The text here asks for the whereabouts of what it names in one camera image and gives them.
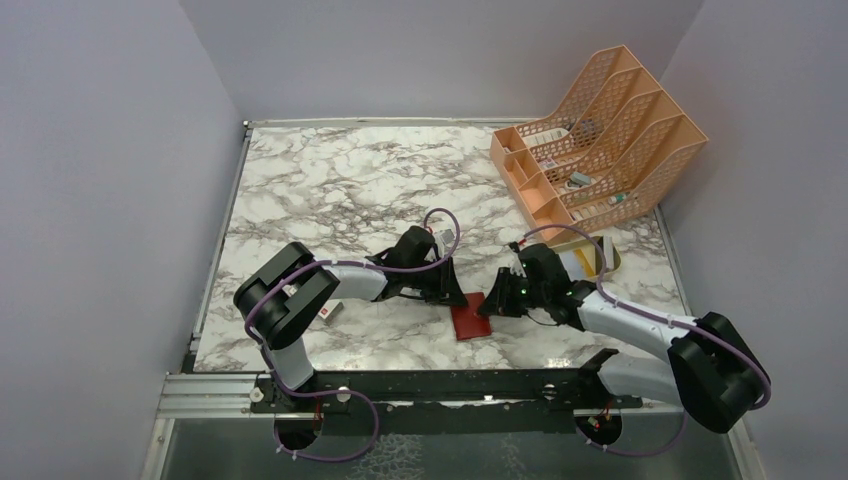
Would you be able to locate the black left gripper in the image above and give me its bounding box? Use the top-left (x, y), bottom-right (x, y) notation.
top-left (404, 255), bottom-right (468, 308)

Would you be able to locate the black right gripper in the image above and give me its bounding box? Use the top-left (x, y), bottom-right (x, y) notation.
top-left (478, 266), bottom-right (548, 317)

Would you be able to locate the red leather card holder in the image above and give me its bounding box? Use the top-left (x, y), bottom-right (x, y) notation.
top-left (450, 292), bottom-right (492, 341)

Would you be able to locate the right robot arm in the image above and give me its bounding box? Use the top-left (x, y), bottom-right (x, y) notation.
top-left (479, 244), bottom-right (770, 433)

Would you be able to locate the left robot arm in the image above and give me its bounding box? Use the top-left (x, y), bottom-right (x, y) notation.
top-left (233, 226), bottom-right (468, 411)

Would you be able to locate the gold card lying in tray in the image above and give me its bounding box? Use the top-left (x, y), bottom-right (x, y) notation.
top-left (573, 248), bottom-right (596, 278)

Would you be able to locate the small white card box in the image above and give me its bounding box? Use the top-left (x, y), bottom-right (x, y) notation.
top-left (318, 300), bottom-right (344, 324)

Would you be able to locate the grey item in organizer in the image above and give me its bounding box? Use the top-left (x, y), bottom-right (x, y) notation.
top-left (568, 171), bottom-right (593, 188)

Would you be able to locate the green capped tube in organizer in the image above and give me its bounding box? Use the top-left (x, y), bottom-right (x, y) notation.
top-left (607, 192), bottom-right (629, 206)

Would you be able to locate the white box in organizer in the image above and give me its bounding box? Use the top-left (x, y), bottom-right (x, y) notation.
top-left (523, 127), bottom-right (569, 147)

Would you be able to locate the peach plastic file organizer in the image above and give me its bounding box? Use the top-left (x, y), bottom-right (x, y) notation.
top-left (490, 45), bottom-right (708, 245)

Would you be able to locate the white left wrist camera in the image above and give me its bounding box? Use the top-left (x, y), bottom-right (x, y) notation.
top-left (433, 229), bottom-right (456, 258)

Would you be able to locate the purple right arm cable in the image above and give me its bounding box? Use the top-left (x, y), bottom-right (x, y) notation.
top-left (511, 223), bottom-right (773, 458)

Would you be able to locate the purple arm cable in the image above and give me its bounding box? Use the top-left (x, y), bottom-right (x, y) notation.
top-left (511, 223), bottom-right (773, 458)
top-left (243, 207), bottom-right (462, 463)

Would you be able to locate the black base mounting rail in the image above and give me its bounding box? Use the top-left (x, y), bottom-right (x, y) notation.
top-left (251, 367), bottom-right (644, 419)

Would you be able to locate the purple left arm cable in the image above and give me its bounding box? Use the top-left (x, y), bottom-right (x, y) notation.
top-left (243, 207), bottom-right (462, 463)

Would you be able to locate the aluminium frame rail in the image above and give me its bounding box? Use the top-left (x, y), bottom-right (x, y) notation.
top-left (155, 374), bottom-right (690, 420)

